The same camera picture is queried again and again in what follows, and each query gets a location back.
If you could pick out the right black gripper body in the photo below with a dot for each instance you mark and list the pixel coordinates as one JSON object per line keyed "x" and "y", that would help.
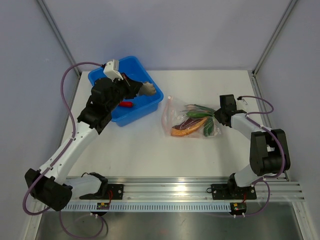
{"x": 218, "y": 115}

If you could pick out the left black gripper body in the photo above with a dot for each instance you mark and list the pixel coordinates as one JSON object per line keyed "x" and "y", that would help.
{"x": 122, "y": 90}

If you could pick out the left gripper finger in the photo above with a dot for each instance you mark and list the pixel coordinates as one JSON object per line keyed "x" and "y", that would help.
{"x": 133, "y": 94}
{"x": 133, "y": 85}

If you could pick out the grey toy fish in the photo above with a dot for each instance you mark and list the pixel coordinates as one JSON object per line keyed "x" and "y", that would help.
{"x": 147, "y": 89}

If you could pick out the red toy chili pepper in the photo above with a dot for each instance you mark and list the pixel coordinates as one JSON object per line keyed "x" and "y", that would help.
{"x": 126, "y": 104}

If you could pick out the clear zip top bag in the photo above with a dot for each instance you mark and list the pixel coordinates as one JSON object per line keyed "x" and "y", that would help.
{"x": 174, "y": 113}

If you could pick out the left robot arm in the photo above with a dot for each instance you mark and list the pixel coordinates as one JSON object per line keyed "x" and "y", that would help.
{"x": 49, "y": 183}

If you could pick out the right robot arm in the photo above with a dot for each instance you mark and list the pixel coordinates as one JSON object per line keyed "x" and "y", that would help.
{"x": 268, "y": 153}

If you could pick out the orange toy food piece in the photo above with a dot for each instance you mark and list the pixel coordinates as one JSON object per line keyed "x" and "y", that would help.
{"x": 188, "y": 131}

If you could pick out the blue plastic bin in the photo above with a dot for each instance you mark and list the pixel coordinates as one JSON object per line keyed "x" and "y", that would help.
{"x": 147, "y": 100}

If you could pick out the green toy leaf vegetable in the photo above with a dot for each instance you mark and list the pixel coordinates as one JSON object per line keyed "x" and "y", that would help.
{"x": 208, "y": 127}

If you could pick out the green toy scallion strands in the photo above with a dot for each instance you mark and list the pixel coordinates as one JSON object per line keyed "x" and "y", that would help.
{"x": 199, "y": 107}

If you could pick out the right small circuit board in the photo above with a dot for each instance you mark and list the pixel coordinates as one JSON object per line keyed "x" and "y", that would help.
{"x": 239, "y": 206}

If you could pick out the small circuit board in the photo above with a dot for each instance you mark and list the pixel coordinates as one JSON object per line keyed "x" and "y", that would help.
{"x": 103, "y": 206}
{"x": 239, "y": 206}

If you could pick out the left small circuit board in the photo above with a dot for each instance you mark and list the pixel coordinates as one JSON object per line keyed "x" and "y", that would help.
{"x": 103, "y": 206}

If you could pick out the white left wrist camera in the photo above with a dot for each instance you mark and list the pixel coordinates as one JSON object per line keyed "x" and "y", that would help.
{"x": 111, "y": 70}

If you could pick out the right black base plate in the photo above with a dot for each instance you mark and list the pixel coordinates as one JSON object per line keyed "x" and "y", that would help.
{"x": 223, "y": 191}

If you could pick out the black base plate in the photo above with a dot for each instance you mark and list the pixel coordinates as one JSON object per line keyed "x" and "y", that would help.
{"x": 115, "y": 191}
{"x": 223, "y": 191}

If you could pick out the aluminium mounting rail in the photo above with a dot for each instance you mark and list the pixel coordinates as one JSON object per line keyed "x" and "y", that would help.
{"x": 193, "y": 189}

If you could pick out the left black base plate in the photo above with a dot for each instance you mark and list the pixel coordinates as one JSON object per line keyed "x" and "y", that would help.
{"x": 115, "y": 191}

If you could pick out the left aluminium frame post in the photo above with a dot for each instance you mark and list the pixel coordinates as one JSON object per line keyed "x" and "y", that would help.
{"x": 56, "y": 31}

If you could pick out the aluminium frame post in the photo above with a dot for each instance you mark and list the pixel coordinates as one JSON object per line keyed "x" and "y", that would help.
{"x": 275, "y": 35}
{"x": 56, "y": 31}

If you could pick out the white slotted cable duct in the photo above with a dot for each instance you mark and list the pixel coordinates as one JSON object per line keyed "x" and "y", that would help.
{"x": 150, "y": 207}

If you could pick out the right aluminium frame post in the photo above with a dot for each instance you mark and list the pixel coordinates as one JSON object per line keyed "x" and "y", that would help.
{"x": 275, "y": 35}

